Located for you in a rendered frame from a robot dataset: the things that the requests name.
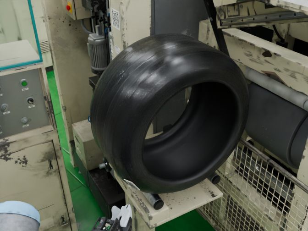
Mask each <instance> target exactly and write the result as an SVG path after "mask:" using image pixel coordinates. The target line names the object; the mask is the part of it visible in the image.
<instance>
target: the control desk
mask: <svg viewBox="0 0 308 231"><path fill-rule="evenodd" d="M5 201H21V202H25V203H28V204H30V205H32V206H33V207H34V208H35V209H36V210H37V211H38V212H39V215H40V227H39V230H38V231H78V229H77V223H76V218H75V214H74V209H73V204H72V198H71V193H70V189H69V184H68V179H67V175H66V169H65V164H64V159H63V154H62V150H61V144H60V139H59V134H58V130H57V124H56V120H55V114H54V109H53V105H52V100H51V95H50V89H49V84H48V79H47V75H46V70H45V66H44V63H43V62H39V63H34V64H29V65H24V66H19V67H14V68H9V69H4V70H0V203H3V202H5Z"/></svg>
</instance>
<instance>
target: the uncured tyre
mask: <svg viewBox="0 0 308 231"><path fill-rule="evenodd" d="M190 86H192V90H191V95H190V99H189V102H188V104H187V106H186V108H185V110H184V112H183V114H182V115H181V116H180V118H179V119H178V120H177V121H176V122H175V123H174V124H173V125H172V126H171V127H170V128H169V129H167V130H166V131H165V132H163V133H161V134H160V135H158V136H155V137H152V138H149V139H145V138H146V134H147V132H148V129H149V127H150V125H151V123H152V121H153V119H154V118H155V116H156V115H157V114H158V112H159V111H160V110H161V108H162V107H163V106H164V105H165V104H166V103H167V102H168V101H169V100H170V99H171V98H172V97H174V96H175V95H176V94H178V93H179V92H181V91H182V90H184V89H186V88H188V87H190ZM248 111H249V91H248V84H247V81H246V78H245V76H244V74H243V72H242V70H241V69H240V67H239V66H238V65H237V64H236V63H235V62H234V60H233V59H232V58H230V57H229V56H228V55H226V54H225V53H223V52H221V51H219V50H217V49H215V48H213V47H211V46H209V45H207V44H205V43H203V42H201V41H199V40H197V39H195V38H193V37H190V36H187V35H184V34H179V33H161V34H155V35H151V36H148V37H145V38H143V39H141V40H138V41H136V42H135V43H133V44H131V45H129V46H128V47H126V48H125V49H124V50H123V51H122V52H120V53H119V54H118V55H117V56H116V57H115V58H114V59H113V60H112V61H111V62H110V64H109V65H108V66H107V67H106V69H105V70H104V71H103V73H102V75H101V76H100V78H99V80H98V82H97V84H96V87H95V89H94V92H93V95H92V99H91V105H90V123H91V129H92V134H93V137H94V139H95V142H96V144H97V146H98V147H99V149H100V150H101V152H102V153H103V155H104V156H105V157H106V159H107V160H108V162H109V163H110V165H111V166H112V168H113V169H114V170H115V172H116V173H117V175H118V176H119V177H120V178H121V179H122V180H123V181H124V182H125V183H127V182H126V181H125V180H128V181H130V182H132V183H133V184H134V185H135V186H137V187H138V188H139V189H140V191H141V192H144V193H151V194H163V193H173V192H178V191H181V190H185V189H187V188H190V187H192V186H194V185H196V184H198V183H200V182H201V181H203V180H205V179H206V178H207V177H209V176H210V175H212V174H213V173H214V172H215V171H216V170H217V169H218V168H219V167H220V166H221V165H222V164H223V163H224V162H225V161H226V160H227V159H228V157H229V156H230V155H231V153H232V152H233V150H234V149H235V147H236V146H237V144H238V142H239V140H240V138H241V136H242V134H243V132H244V129H245V126H246V123H247V119H248ZM124 179H125V180H124ZM127 184H128V183H127Z"/></svg>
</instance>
